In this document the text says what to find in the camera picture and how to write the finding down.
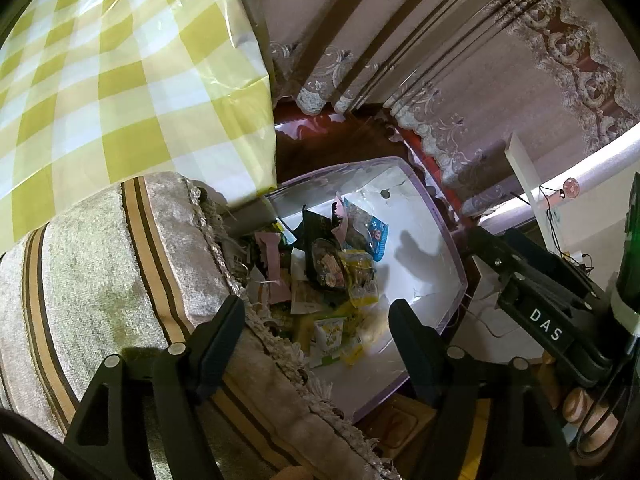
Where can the pink snack bar wrapper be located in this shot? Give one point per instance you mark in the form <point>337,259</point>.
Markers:
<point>278,290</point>

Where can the yellow nut snack packet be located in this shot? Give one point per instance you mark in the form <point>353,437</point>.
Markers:
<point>362,286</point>

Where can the blue peanut snack bag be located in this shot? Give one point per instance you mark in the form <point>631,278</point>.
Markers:
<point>364,231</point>

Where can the green snack packet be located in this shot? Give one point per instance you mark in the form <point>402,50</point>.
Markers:
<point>336,339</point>

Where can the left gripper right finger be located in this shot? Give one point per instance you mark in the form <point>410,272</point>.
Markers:
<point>420,349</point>

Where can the yellow checked plastic tablecloth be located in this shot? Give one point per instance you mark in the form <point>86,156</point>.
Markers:
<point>94,92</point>

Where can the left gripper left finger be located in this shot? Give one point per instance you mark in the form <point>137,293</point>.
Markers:
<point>212,345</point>

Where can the dark round snack packet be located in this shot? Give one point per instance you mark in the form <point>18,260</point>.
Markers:
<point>326,267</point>

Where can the right hand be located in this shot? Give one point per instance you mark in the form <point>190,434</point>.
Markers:
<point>597,424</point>

